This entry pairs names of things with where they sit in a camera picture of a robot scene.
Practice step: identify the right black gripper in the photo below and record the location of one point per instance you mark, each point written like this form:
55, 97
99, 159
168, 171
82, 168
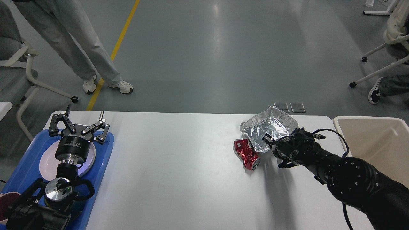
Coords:
283, 149

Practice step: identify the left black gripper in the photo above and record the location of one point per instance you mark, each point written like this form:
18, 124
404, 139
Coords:
74, 147

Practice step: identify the aluminium foil sheet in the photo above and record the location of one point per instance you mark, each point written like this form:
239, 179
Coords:
272, 121

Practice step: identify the crushed red soda can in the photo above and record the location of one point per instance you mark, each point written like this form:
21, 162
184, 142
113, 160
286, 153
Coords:
247, 154

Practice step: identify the pink plate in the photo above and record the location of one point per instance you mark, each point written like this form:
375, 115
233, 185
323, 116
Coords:
48, 163

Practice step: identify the pink mug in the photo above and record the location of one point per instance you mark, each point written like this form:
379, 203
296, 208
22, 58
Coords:
6, 199

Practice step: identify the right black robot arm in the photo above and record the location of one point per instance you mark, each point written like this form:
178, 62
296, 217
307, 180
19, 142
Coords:
352, 181

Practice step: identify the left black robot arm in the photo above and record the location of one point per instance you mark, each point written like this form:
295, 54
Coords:
55, 184

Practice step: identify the left floor outlet plate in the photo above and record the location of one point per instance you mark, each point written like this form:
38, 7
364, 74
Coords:
281, 106

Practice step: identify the floor outlet plate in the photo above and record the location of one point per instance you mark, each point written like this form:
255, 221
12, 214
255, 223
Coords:
297, 107
281, 106

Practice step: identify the right floor outlet plate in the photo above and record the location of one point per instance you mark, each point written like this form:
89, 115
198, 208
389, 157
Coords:
297, 107

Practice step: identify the white side table corner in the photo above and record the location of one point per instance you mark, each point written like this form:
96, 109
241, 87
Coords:
4, 109

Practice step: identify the grey office chair left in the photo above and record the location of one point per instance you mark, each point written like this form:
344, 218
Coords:
19, 82

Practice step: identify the beige plastic bin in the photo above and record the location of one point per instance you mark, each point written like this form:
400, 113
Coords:
381, 141

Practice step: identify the person in grey trousers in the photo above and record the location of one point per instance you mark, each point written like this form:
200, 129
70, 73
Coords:
67, 29

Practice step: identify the white office chair right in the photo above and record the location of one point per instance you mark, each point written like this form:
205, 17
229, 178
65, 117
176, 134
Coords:
394, 34

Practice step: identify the white table leg far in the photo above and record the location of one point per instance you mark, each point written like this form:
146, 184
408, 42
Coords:
379, 7

